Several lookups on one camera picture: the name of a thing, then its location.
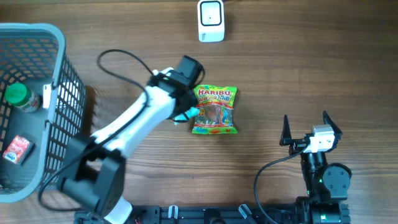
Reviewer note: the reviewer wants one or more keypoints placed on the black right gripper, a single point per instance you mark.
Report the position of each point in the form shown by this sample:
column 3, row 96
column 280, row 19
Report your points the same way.
column 286, row 139

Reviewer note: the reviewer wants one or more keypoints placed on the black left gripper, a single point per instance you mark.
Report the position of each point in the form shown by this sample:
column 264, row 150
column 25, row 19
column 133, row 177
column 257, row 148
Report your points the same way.
column 194, row 101

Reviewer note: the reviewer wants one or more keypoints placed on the teal snack packet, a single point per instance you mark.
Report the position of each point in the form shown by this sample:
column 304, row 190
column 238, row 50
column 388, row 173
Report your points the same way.
column 186, row 116

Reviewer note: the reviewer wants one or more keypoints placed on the Haribo gummy bag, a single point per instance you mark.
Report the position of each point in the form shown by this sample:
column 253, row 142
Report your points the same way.
column 215, row 104

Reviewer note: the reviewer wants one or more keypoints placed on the green lid jar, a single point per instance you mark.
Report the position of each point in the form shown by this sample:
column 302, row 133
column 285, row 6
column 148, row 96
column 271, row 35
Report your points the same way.
column 22, row 97

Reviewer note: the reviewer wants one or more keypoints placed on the red small carton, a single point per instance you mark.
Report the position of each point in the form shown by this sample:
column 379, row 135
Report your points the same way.
column 17, row 150

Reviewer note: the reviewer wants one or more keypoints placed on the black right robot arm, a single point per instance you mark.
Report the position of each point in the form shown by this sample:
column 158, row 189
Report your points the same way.
column 327, row 184

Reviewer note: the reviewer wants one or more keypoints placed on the white barcode scanner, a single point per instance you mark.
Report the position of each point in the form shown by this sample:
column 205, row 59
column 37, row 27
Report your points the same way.
column 211, row 27

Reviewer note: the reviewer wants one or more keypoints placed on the white tag on basket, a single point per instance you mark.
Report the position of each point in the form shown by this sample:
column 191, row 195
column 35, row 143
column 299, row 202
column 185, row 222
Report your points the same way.
column 46, row 96

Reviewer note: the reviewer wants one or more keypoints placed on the grey plastic basket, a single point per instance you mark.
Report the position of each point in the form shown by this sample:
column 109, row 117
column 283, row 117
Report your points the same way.
column 35, row 55

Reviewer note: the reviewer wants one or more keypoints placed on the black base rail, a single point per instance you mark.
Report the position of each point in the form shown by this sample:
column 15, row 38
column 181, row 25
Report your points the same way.
column 278, row 213

